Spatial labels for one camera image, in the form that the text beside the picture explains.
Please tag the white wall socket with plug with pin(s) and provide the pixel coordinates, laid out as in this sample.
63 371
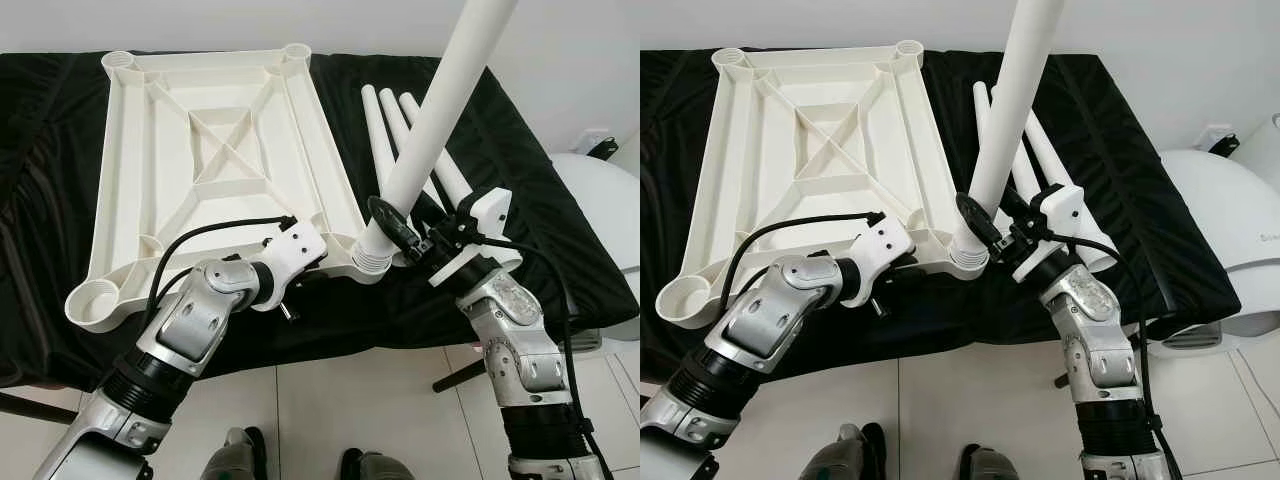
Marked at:
600 145
1220 140

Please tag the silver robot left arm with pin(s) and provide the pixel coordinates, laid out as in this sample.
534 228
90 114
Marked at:
180 330
760 325

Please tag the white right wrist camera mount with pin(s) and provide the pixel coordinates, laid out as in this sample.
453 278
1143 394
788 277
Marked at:
1065 205
490 210

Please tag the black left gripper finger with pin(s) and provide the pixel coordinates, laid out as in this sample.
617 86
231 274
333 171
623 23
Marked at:
329 265
909 264

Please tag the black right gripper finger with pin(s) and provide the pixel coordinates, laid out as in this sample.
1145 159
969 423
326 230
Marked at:
392 222
1015 200
432 208
978 220

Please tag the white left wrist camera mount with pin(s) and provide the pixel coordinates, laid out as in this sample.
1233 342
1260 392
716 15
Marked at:
295 245
882 242

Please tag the silver robot right leg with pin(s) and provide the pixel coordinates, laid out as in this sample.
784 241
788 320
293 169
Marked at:
380 466
990 465

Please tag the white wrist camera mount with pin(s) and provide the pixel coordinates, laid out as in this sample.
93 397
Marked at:
1065 205
295 245
490 210
882 242

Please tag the white rounded appliance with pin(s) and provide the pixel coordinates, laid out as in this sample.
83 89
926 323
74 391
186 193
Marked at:
1220 220
600 220

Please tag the white plastic table top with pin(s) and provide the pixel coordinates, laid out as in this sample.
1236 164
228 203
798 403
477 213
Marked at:
740 200
130 200

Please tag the white rounded bin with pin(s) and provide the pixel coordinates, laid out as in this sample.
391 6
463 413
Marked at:
1262 155

